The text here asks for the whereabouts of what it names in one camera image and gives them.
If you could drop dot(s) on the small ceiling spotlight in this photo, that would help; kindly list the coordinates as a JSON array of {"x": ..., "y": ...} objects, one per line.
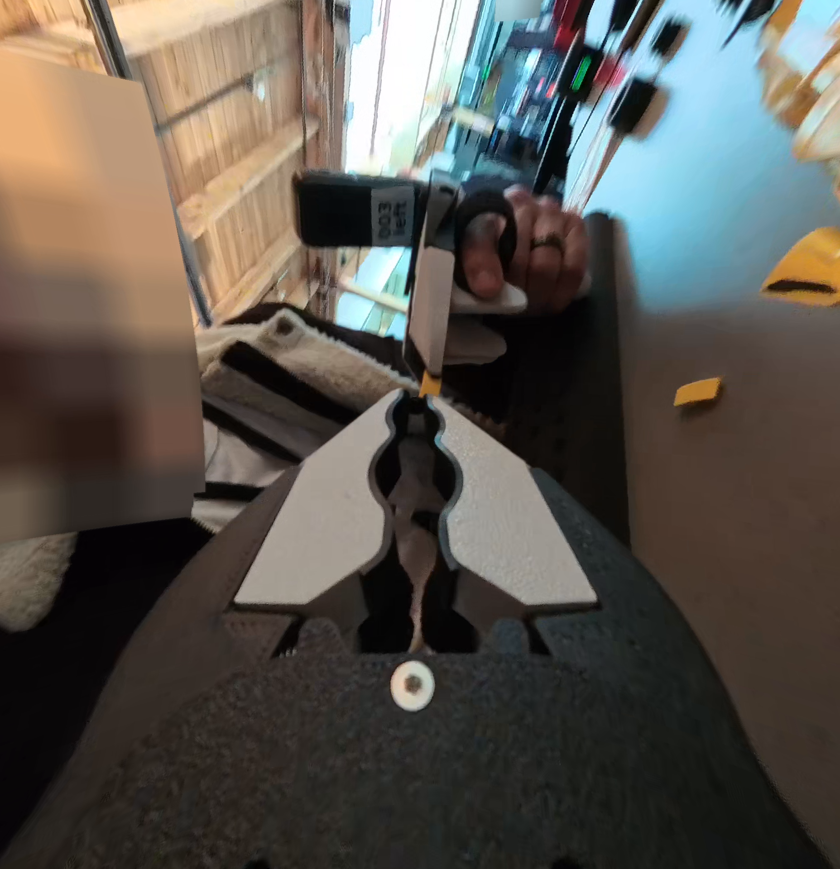
[{"x": 258, "y": 87}]

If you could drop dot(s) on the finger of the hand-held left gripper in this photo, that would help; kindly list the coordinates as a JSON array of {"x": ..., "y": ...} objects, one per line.
[{"x": 430, "y": 305}]

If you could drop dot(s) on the yellow hollow slope brick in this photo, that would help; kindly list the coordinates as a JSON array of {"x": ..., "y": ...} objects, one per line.
[{"x": 697, "y": 392}]

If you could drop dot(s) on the black box with green lights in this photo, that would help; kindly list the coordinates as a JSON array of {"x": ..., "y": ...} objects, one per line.
[{"x": 583, "y": 71}]

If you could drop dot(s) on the person's left hand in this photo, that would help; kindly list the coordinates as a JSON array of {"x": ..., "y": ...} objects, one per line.
[{"x": 555, "y": 278}]

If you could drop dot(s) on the yellow toy brick car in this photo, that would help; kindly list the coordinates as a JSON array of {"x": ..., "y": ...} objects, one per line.
[{"x": 814, "y": 265}]

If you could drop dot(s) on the black toy tyre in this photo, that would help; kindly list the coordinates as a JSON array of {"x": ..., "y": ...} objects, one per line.
[{"x": 634, "y": 105}]

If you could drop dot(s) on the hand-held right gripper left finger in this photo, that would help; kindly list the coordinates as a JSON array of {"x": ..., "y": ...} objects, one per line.
[{"x": 311, "y": 536}]

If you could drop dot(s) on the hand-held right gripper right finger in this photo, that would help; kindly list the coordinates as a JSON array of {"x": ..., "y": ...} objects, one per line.
[{"x": 521, "y": 543}]

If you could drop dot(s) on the white shirt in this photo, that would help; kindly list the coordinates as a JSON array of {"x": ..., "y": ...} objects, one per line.
[{"x": 257, "y": 441}]

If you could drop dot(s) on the yellow small plate brick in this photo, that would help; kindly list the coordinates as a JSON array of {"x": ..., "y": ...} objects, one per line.
[{"x": 430, "y": 383}]

